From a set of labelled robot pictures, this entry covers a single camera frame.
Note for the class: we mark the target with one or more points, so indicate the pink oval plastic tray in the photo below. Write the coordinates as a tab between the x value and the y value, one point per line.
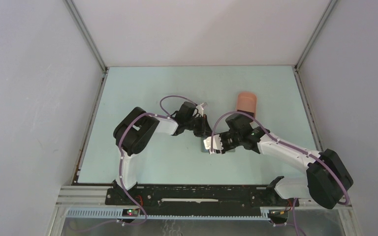
247	103

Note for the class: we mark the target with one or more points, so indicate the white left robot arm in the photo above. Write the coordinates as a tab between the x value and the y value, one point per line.
134	132

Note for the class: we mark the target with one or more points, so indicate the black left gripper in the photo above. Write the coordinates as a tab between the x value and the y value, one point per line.
204	130

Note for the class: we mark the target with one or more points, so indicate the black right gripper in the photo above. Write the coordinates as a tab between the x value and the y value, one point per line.
222	134

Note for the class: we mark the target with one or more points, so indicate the green leather card holder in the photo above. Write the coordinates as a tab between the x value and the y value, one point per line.
204	150

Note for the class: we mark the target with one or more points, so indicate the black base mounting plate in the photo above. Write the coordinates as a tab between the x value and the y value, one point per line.
198	200

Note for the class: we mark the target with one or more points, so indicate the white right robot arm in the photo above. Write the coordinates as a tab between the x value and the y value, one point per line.
328	180

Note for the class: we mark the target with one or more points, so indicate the aluminium frame rail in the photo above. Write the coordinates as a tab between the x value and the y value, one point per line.
90	201

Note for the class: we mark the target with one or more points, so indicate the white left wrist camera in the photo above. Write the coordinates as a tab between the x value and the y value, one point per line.
201	108

